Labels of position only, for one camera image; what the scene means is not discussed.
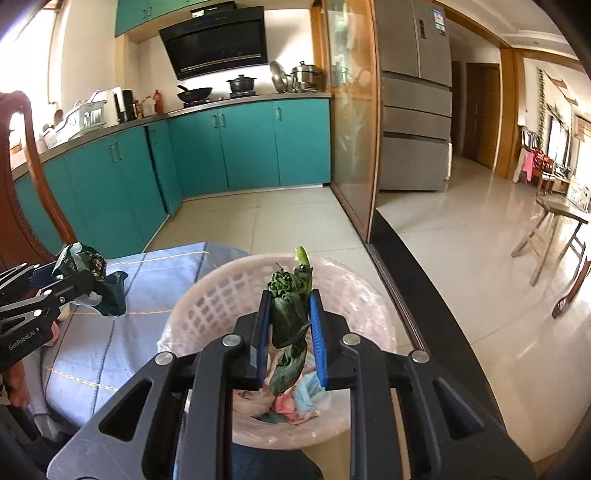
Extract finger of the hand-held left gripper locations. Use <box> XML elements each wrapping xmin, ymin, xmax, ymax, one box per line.
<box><xmin>0</xmin><ymin>263</ymin><xmax>59</xmax><ymax>302</ymax></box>
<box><xmin>0</xmin><ymin>271</ymin><xmax>99</xmax><ymax>334</ymax></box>

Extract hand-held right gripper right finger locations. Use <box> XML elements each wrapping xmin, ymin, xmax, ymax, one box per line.
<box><xmin>308</xmin><ymin>288</ymin><xmax>536</xmax><ymax>480</ymax></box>

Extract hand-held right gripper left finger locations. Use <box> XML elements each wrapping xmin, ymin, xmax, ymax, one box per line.
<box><xmin>46</xmin><ymin>288</ymin><xmax>273</xmax><ymax>480</ymax></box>

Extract green wrapper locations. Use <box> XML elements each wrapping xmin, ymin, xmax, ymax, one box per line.
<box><xmin>263</xmin><ymin>246</ymin><xmax>315</xmax><ymax>397</ymax></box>

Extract dark plastic bag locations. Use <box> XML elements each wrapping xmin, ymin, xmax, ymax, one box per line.
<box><xmin>52</xmin><ymin>243</ymin><xmax>129</xmax><ymax>318</ymax></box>

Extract light blue plastic bag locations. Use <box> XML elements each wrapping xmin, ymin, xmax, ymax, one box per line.
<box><xmin>295</xmin><ymin>371</ymin><xmax>332</xmax><ymax>412</ymax></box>

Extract pink plastic wastebasket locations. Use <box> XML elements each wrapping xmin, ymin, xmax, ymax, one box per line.
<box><xmin>157</xmin><ymin>254</ymin><xmax>402</xmax><ymax>450</ymax></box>

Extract person's left hand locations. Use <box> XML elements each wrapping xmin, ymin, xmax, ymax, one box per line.
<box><xmin>0</xmin><ymin>360</ymin><xmax>31</xmax><ymax>409</ymax></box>

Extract clear bin liner bag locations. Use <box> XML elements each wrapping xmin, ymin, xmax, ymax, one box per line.
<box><xmin>157</xmin><ymin>255</ymin><xmax>402</xmax><ymax>444</ymax></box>

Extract wooden chair back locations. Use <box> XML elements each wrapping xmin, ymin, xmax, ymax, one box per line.
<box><xmin>0</xmin><ymin>90</ymin><xmax>63</xmax><ymax>278</ymax></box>

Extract blue woven blanket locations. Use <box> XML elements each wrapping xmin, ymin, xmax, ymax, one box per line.
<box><xmin>21</xmin><ymin>241</ymin><xmax>254</xmax><ymax>428</ymax></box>

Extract white dish rack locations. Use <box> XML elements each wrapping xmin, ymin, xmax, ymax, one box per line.
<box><xmin>41</xmin><ymin>102</ymin><xmax>108</xmax><ymax>148</ymax></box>

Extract white countertop appliance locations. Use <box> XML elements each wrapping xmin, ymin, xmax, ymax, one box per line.
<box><xmin>95</xmin><ymin>87</ymin><xmax>125</xmax><ymax>123</ymax></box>

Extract teal kitchen base cabinets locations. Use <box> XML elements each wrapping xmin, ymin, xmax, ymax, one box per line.
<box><xmin>9</xmin><ymin>98</ymin><xmax>333</xmax><ymax>259</ymax></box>

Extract wood framed glass door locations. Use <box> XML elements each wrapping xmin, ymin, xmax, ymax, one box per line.
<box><xmin>311</xmin><ymin>0</ymin><xmax>382</xmax><ymax>243</ymax></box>

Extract black wok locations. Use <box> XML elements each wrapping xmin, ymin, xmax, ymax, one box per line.
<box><xmin>177</xmin><ymin>84</ymin><xmax>214</xmax><ymax>103</ymax></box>

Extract gas stove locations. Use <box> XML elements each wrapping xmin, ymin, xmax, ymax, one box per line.
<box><xmin>182</xmin><ymin>91</ymin><xmax>259</xmax><ymax>108</ymax></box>

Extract steel pot lid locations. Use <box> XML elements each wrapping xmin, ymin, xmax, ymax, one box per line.
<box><xmin>270</xmin><ymin>61</ymin><xmax>294</xmax><ymax>93</ymax></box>

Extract steel stock pot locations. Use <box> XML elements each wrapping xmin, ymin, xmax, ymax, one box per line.
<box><xmin>291</xmin><ymin>61</ymin><xmax>324</xmax><ymax>92</ymax></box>

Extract silver refrigerator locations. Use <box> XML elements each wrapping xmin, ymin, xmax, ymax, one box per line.
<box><xmin>375</xmin><ymin>0</ymin><xmax>453</xmax><ymax>192</ymax></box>

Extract wooden side table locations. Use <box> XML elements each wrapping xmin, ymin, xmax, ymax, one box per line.
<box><xmin>511</xmin><ymin>194</ymin><xmax>591</xmax><ymax>287</ymax></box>

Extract brown wooden door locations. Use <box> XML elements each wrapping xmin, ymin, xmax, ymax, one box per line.
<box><xmin>464</xmin><ymin>62</ymin><xmax>502</xmax><ymax>169</ymax></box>

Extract teal upper cabinets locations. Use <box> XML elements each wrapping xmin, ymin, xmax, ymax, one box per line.
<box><xmin>115</xmin><ymin>0</ymin><xmax>232</xmax><ymax>38</ymax></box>

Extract black range hood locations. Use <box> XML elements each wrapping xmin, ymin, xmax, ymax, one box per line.
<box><xmin>158</xmin><ymin>6</ymin><xmax>269</xmax><ymax>80</ymax></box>

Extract red dining chairs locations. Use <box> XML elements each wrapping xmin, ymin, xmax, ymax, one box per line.
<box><xmin>522</xmin><ymin>124</ymin><xmax>570</xmax><ymax>195</ymax></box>

